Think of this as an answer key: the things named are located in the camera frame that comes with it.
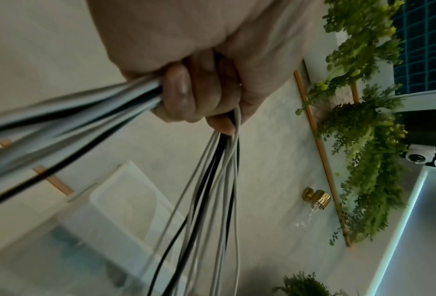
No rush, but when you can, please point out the person's left hand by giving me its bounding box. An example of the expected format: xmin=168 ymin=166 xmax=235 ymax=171
xmin=85 ymin=0 xmax=325 ymax=137

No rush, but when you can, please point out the white drawer organizer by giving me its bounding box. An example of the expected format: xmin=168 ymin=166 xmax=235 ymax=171
xmin=0 ymin=160 xmax=194 ymax=296

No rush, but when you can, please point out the green hanging plant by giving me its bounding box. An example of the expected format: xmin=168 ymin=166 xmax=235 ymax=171
xmin=295 ymin=0 xmax=411 ymax=247

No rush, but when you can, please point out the glowing light strip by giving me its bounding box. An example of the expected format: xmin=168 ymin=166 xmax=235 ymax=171
xmin=366 ymin=166 xmax=430 ymax=296

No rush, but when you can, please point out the wooden framed wall panel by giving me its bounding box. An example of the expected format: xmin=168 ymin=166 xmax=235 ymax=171
xmin=293 ymin=68 xmax=361 ymax=248

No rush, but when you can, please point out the orange-framed lattice screen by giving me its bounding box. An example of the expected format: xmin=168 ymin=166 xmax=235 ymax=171
xmin=0 ymin=138 xmax=74 ymax=197

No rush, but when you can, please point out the brass wall fixture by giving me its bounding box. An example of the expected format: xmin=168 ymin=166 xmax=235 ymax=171
xmin=300 ymin=186 xmax=333 ymax=211

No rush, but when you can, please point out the green potted plant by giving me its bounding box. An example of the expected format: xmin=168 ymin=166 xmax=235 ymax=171
xmin=272 ymin=271 xmax=348 ymax=296

